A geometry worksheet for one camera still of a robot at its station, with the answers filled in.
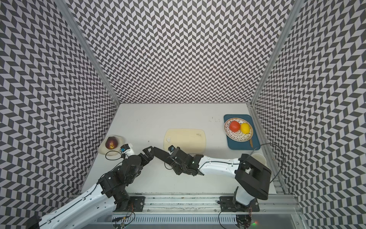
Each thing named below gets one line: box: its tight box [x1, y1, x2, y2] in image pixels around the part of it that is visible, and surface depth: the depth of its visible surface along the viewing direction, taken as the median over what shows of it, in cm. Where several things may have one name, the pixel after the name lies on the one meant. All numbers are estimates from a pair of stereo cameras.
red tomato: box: [229, 120, 241, 133], surface depth 101 cm
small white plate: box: [98, 135, 125, 157], surface depth 93 cm
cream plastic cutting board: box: [163, 128, 207, 155], surface depth 101 cm
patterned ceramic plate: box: [223, 117, 254, 143], surface depth 101 cm
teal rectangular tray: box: [223, 114, 261, 151], surface depth 98 cm
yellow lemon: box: [240, 122, 251, 135], surface depth 100 cm
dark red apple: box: [105, 136, 119, 150], surface depth 92 cm
